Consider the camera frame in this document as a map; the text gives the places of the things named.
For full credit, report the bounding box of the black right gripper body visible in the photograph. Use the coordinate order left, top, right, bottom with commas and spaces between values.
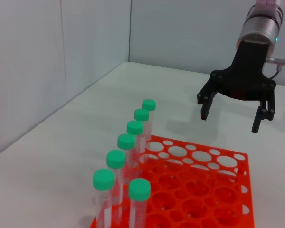
210, 41, 276, 102

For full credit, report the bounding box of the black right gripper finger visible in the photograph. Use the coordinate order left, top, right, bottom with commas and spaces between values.
251, 82, 276, 133
197, 71, 220, 121

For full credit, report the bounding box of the green capped clear test tube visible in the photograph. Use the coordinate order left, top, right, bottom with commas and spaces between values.
142, 99, 157, 141
93, 168, 121, 228
106, 150, 133, 209
117, 133, 140, 185
134, 108, 152, 143
128, 178, 152, 228
126, 120, 147, 167

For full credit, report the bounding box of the orange plastic test tube rack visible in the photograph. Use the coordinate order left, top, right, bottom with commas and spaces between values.
89, 135, 255, 228

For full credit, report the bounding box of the dark right arm cable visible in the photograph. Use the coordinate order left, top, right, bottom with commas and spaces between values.
265, 56, 285, 79

